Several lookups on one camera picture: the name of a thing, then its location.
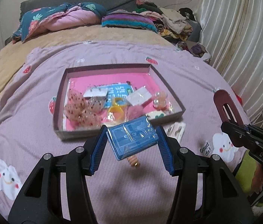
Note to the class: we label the white hairpin card packet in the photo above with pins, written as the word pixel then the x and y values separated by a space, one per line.
pixel 176 130

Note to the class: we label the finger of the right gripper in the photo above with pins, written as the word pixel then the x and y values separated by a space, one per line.
pixel 241 137
pixel 253 128

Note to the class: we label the small white packet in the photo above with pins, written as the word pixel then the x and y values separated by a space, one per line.
pixel 158 114

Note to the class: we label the teal pink strawberry quilt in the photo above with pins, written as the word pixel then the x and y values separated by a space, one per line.
pixel 51 19

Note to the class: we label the pink dotted mesh scrunchie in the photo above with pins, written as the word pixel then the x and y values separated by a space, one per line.
pixel 82 112

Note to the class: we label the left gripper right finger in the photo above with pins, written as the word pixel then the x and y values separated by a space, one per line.
pixel 183 163

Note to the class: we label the dark shallow tray box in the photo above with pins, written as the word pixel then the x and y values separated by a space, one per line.
pixel 65 130

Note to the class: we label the white earring card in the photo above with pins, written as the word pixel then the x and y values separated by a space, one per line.
pixel 139 97

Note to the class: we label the clear plastic jewelry bag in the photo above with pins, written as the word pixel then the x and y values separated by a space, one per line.
pixel 96 91

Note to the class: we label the blue plastic card box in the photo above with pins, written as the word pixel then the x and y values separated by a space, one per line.
pixel 130 138

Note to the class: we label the green right sleeve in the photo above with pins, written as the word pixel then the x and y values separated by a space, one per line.
pixel 249 175

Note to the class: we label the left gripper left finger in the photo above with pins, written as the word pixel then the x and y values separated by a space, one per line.
pixel 81 162

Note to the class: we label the purple striped pillow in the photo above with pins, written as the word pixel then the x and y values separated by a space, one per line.
pixel 125 19

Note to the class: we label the white striped curtain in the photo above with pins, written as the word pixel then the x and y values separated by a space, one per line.
pixel 232 31

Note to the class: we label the peach bear hair clips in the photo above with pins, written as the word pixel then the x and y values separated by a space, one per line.
pixel 160 100

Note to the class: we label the pile of clothes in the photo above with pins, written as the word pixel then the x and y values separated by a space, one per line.
pixel 177 27

